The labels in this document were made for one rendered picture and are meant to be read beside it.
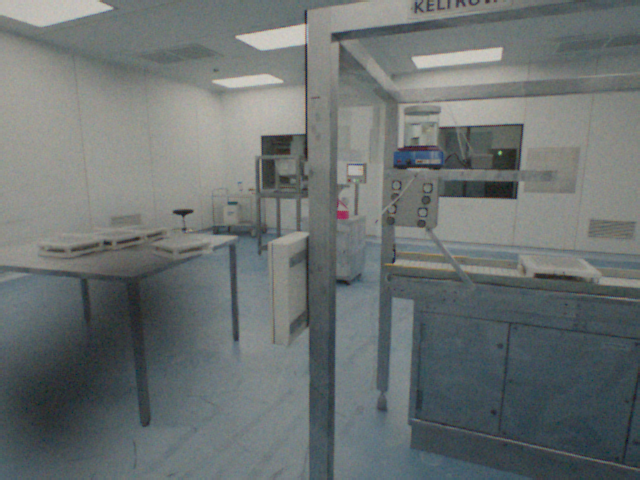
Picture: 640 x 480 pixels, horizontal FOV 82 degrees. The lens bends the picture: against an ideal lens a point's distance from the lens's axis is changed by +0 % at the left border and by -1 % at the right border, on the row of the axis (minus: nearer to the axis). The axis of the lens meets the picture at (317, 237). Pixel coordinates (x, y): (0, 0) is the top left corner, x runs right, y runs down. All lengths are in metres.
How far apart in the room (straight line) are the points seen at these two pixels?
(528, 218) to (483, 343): 5.11
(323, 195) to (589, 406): 1.41
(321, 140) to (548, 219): 6.04
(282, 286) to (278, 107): 7.00
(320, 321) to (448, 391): 0.99
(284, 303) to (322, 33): 0.64
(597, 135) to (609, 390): 5.31
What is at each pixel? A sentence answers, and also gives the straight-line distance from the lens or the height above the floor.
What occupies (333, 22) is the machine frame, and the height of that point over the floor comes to 1.64.
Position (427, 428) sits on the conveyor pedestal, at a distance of 1.99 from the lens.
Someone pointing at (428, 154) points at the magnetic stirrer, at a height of 1.37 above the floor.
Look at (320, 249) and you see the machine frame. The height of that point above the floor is 1.10.
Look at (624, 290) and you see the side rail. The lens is 1.72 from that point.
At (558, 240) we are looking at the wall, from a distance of 6.87.
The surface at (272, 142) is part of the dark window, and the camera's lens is 7.81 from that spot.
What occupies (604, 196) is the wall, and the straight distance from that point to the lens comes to 6.90.
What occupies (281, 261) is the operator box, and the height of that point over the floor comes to 1.09.
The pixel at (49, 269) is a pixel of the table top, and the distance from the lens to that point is 2.31.
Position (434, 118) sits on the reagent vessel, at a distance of 1.65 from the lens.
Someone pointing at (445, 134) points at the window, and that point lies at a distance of 6.76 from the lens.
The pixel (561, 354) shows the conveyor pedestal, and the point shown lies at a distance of 1.82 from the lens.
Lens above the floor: 1.31
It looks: 10 degrees down
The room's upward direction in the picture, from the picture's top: straight up
